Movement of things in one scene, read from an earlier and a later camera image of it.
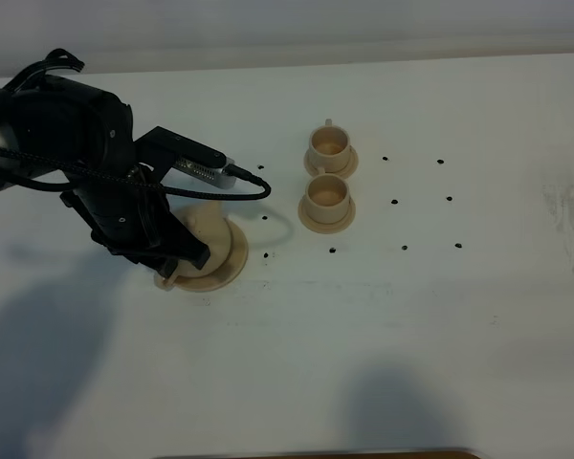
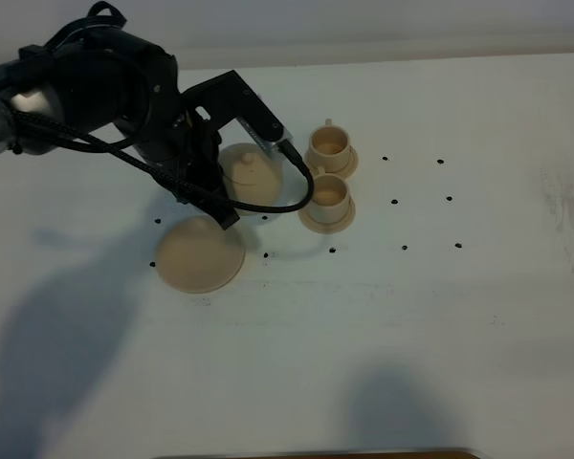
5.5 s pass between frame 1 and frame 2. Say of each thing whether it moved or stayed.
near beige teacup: stayed
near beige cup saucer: stayed
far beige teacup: stayed
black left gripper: moved
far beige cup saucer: stayed
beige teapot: moved
